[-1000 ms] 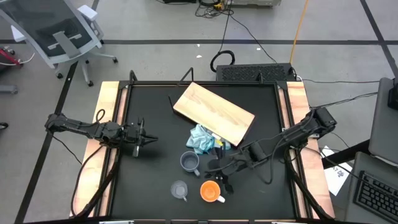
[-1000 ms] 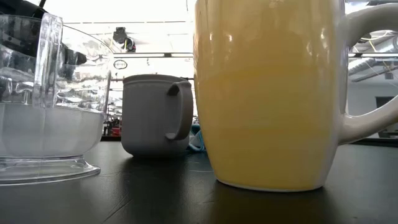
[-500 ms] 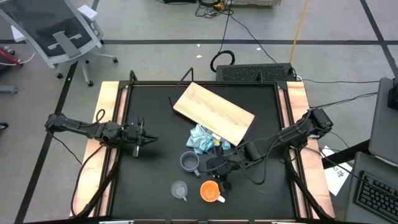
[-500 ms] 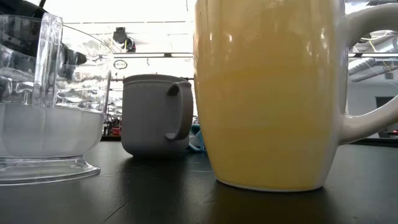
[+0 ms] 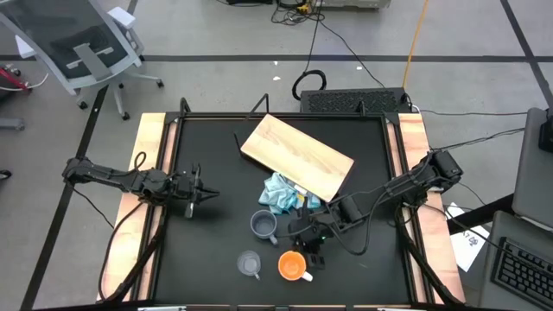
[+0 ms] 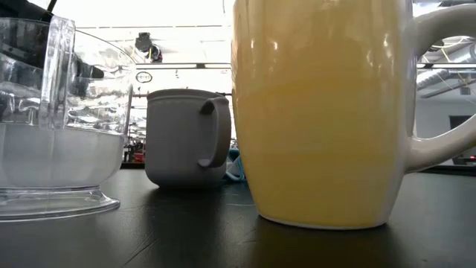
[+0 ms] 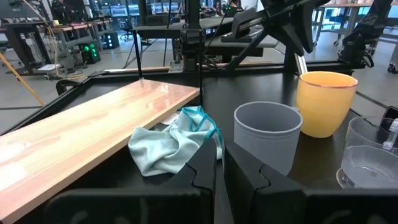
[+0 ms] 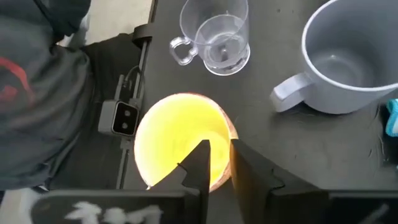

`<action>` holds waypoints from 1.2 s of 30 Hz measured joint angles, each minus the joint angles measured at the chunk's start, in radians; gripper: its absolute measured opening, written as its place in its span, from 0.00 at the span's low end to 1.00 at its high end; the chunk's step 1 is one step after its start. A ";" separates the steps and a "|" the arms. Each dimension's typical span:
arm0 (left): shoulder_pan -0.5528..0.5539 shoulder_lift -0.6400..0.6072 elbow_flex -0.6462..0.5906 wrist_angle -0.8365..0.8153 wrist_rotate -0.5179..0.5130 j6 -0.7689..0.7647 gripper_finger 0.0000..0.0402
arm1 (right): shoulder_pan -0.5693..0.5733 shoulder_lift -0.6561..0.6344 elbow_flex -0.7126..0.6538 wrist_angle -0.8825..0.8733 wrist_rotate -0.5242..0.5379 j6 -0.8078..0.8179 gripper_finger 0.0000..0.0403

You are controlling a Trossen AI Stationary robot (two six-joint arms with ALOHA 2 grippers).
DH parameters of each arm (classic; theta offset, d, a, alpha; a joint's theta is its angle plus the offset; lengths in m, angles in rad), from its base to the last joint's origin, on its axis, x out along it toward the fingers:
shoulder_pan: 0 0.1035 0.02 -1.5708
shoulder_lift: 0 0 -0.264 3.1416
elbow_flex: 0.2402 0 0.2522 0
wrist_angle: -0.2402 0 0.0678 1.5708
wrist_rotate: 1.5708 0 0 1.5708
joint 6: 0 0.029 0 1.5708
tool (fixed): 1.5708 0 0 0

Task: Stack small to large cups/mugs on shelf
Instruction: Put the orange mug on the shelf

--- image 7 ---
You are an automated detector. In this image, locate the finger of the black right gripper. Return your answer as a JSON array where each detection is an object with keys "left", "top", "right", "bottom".
[
  {"left": 232, "top": 7, "right": 268, "bottom": 30},
  {"left": 231, "top": 17, "right": 272, "bottom": 40}
]

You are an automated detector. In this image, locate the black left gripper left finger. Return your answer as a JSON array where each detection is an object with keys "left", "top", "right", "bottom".
[{"left": 43, "top": 139, "right": 218, "bottom": 224}]

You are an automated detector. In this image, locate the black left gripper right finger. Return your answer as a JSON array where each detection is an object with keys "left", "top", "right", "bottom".
[{"left": 223, "top": 142, "right": 398, "bottom": 224}]

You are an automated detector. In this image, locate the grey mug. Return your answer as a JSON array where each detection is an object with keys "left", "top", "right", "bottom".
[{"left": 233, "top": 101, "right": 303, "bottom": 177}]

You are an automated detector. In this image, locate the yellow mug with white handle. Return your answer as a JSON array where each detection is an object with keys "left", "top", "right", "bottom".
[{"left": 295, "top": 70, "right": 359, "bottom": 139}]

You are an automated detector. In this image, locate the clear plastic cup with handle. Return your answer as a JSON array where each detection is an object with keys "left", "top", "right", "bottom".
[{"left": 335, "top": 116, "right": 398, "bottom": 190}]

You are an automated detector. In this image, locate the wooden top table with casters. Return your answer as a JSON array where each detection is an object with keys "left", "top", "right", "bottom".
[{"left": 312, "top": 0, "right": 379, "bottom": 47}]

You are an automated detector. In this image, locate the light blue microfibre cloth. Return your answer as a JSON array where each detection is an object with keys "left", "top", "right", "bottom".
[{"left": 127, "top": 105, "right": 224, "bottom": 177}]

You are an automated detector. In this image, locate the black work table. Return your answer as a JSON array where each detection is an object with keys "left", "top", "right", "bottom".
[{"left": 132, "top": 15, "right": 280, "bottom": 63}]

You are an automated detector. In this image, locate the wooden cutting board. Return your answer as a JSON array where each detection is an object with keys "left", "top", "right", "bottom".
[{"left": 0, "top": 29, "right": 205, "bottom": 224}]

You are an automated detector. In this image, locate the black computer with blue lights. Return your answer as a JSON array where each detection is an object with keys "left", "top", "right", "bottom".
[{"left": 101, "top": 30, "right": 121, "bottom": 50}]

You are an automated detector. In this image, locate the black computer with green lights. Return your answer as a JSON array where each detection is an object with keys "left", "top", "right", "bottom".
[{"left": 78, "top": 41, "right": 101, "bottom": 65}]

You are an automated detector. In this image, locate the wooden top desk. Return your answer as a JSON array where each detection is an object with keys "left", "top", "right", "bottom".
[{"left": 46, "top": 18, "right": 114, "bottom": 50}]

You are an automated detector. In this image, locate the black metal rig frame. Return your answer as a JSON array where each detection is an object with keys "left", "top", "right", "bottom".
[{"left": 0, "top": 29, "right": 368, "bottom": 138}]

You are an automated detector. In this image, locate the thick yellow cable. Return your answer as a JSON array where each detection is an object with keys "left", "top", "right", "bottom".
[{"left": 0, "top": 51, "right": 45, "bottom": 107}]

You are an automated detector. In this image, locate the yellow extension cable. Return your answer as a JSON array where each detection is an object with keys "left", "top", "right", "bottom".
[{"left": 21, "top": 0, "right": 86, "bottom": 81}]

